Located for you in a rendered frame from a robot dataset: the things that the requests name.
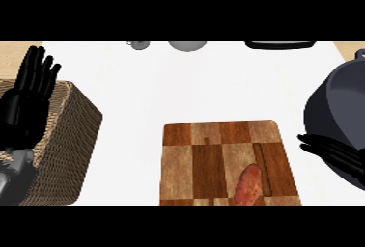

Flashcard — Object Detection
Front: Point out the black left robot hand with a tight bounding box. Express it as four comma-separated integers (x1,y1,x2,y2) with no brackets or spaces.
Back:
0,45,62,151

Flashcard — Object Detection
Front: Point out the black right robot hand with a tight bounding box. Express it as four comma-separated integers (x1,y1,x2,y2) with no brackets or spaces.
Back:
297,133,365,191

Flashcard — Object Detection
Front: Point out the dark grey pot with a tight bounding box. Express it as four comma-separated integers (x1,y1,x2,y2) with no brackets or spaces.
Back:
304,48,365,181

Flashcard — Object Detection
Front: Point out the orange sweet potato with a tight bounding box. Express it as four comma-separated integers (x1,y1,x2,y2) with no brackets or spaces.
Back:
231,163,263,206

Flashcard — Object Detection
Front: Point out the checkered wooden cutting board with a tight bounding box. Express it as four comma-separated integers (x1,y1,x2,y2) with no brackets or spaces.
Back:
158,119,304,206

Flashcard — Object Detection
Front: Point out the brown wicker basket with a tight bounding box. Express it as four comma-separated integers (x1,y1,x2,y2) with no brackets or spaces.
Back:
0,79,103,206

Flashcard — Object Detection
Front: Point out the small grey round object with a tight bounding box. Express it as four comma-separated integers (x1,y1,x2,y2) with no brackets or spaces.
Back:
125,41,150,50

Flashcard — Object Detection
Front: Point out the black flat appliance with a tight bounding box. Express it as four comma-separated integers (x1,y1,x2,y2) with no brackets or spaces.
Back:
243,41,316,50

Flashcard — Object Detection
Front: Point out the grey round bowl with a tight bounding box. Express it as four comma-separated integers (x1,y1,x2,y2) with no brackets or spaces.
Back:
166,41,209,53

